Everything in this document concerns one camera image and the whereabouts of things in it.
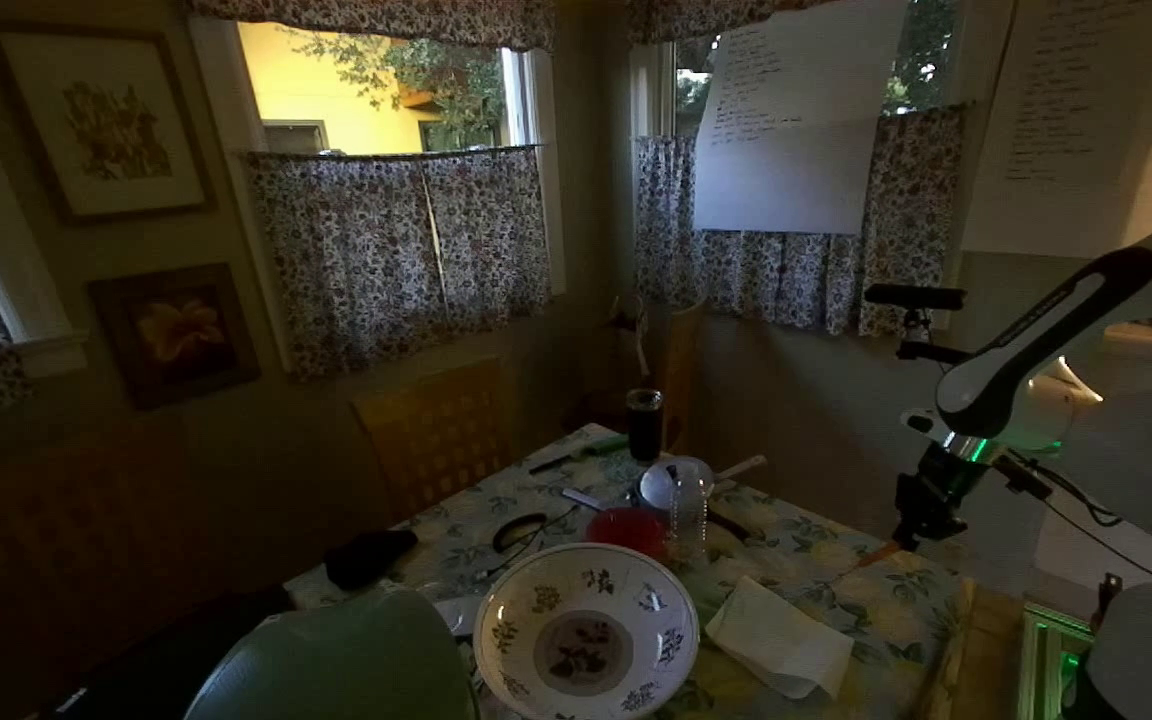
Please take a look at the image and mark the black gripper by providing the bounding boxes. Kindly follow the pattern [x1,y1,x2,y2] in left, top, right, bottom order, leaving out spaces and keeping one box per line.
[891,410,1001,546]

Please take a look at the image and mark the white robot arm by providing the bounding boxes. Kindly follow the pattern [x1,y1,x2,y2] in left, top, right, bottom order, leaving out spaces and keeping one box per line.
[896,234,1152,546]

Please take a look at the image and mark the white paper napkin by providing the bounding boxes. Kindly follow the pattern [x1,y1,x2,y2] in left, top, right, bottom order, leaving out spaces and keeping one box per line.
[705,574,852,701]

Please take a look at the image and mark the floral tablecloth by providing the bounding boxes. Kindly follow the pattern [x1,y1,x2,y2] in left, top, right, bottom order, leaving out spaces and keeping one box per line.
[283,418,972,720]

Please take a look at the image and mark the silver pot with lid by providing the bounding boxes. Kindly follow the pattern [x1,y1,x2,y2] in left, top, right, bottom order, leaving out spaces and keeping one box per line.
[632,454,764,541]

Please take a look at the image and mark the red plastic bowl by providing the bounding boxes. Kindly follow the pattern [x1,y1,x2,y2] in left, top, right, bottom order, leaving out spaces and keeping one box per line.
[586,508,669,558]

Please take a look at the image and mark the dark drinking glass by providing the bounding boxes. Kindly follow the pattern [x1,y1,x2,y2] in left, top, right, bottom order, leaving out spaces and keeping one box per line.
[623,389,663,462]

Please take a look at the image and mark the white floral ceramic bowl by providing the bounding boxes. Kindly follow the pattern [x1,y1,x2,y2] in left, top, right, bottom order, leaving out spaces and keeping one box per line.
[472,545,700,720]

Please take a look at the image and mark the black scissors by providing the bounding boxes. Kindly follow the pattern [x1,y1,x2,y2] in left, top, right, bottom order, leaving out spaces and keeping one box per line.
[475,502,574,584]

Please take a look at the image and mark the black cloth pouch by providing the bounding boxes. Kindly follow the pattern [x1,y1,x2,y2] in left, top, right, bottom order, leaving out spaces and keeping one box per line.
[323,528,416,593]

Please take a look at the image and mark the green white chair back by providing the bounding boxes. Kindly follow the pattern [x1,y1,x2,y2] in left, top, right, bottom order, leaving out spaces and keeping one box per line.
[185,584,475,720]

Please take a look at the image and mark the floral window curtain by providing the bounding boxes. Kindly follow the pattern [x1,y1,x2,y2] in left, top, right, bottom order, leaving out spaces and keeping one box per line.
[246,149,553,381]

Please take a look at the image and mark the dark framed picture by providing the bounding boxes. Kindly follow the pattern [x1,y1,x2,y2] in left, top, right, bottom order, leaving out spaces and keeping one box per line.
[88,264,259,406]

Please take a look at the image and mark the framed floral picture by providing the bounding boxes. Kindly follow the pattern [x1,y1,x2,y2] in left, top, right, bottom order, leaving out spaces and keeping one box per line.
[0,23,212,222]

